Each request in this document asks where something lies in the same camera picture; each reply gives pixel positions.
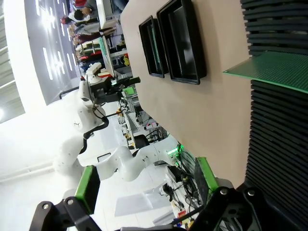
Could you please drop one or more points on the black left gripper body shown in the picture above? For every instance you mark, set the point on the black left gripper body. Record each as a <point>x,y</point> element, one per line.
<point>103,90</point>

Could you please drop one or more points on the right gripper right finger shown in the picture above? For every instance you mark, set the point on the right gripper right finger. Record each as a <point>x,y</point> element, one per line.
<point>207,180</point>

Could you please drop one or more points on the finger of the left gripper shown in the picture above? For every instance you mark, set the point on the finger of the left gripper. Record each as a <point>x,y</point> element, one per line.
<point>126,81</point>
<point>130,91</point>

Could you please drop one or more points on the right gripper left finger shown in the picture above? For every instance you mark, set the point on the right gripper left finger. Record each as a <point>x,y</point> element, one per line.
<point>86,190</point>

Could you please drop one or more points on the black ESD tray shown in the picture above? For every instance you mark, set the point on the black ESD tray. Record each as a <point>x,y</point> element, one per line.
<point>185,48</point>
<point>149,48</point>

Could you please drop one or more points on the green perforated circuit board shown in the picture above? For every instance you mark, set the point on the green perforated circuit board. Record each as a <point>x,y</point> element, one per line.
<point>272,67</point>

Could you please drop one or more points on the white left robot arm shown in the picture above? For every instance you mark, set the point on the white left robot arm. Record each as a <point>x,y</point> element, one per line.
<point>89,115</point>

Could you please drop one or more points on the white paper sheets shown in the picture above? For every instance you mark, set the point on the white paper sheets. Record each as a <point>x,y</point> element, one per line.
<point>134,202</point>

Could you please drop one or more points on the black slotted board rack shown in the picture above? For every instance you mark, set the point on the black slotted board rack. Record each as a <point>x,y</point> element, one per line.
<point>276,144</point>

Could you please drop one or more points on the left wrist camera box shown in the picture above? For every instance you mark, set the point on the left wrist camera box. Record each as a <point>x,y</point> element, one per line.
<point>93,68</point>

